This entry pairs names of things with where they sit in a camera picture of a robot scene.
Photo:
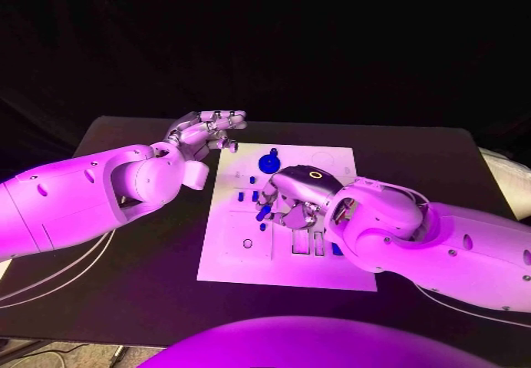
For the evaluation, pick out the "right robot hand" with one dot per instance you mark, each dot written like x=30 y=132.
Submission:
x=301 y=186

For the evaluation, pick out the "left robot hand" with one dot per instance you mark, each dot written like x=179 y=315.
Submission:
x=202 y=130

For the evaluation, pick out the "long blue cylinder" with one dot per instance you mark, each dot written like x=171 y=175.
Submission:
x=264 y=212

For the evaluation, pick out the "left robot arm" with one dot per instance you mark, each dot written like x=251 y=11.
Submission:
x=82 y=195

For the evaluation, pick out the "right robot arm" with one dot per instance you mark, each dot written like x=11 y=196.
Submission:
x=434 y=244

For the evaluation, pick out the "white task board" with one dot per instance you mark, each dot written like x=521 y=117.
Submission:
x=239 y=258

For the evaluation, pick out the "blue gear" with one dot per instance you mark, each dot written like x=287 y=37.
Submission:
x=268 y=163

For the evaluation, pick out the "blue block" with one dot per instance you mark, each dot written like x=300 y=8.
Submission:
x=336 y=249

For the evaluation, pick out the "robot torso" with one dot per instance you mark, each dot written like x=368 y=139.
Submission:
x=314 y=345

